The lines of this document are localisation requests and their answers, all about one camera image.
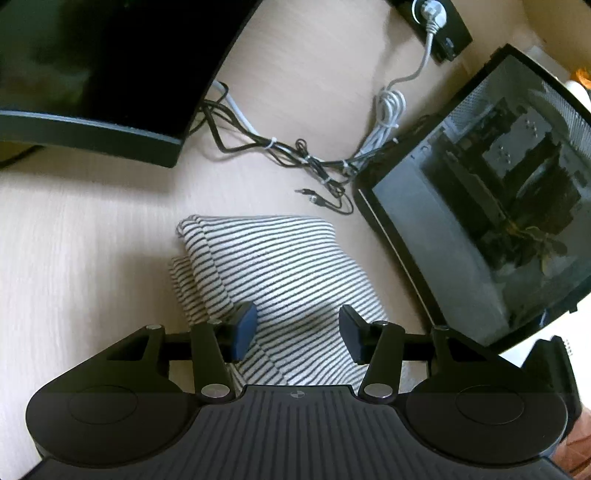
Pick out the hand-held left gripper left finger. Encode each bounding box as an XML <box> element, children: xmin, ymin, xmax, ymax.
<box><xmin>106</xmin><ymin>301</ymin><xmax>258</xmax><ymax>403</ymax></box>

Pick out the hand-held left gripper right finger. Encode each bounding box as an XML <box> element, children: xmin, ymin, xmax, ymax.
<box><xmin>338</xmin><ymin>305</ymin><xmax>491</xmax><ymax>405</ymax></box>

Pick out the black white striped shirt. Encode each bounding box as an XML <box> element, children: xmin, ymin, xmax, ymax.
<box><xmin>168</xmin><ymin>213</ymin><xmax>389</xmax><ymax>387</ymax></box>

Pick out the glass panel computer case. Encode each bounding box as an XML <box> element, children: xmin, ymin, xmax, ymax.
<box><xmin>353</xmin><ymin>44</ymin><xmax>591</xmax><ymax>357</ymax></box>

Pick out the black curved monitor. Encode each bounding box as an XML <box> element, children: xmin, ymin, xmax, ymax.
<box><xmin>0</xmin><ymin>0</ymin><xmax>265</xmax><ymax>169</ymax></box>

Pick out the white orange object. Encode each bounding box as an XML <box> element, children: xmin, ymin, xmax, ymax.
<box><xmin>564</xmin><ymin>67</ymin><xmax>591</xmax><ymax>95</ymax></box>

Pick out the black power strip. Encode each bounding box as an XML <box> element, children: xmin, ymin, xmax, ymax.
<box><xmin>387</xmin><ymin>0</ymin><xmax>474</xmax><ymax>64</ymax></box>

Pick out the black audio jack cable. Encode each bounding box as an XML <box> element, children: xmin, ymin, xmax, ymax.
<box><xmin>294</xmin><ymin>186</ymin><xmax>356</xmax><ymax>217</ymax></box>

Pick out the black cable bundle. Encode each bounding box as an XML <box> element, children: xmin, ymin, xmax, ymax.
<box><xmin>198</xmin><ymin>99</ymin><xmax>372</xmax><ymax>186</ymax></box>

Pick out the thin white cable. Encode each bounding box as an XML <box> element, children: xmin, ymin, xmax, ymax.
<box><xmin>210</xmin><ymin>80</ymin><xmax>279</xmax><ymax>149</ymax></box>

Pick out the coiled white cable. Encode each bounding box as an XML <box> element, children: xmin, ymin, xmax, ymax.
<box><xmin>344</xmin><ymin>0</ymin><xmax>448</xmax><ymax>174</ymax></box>

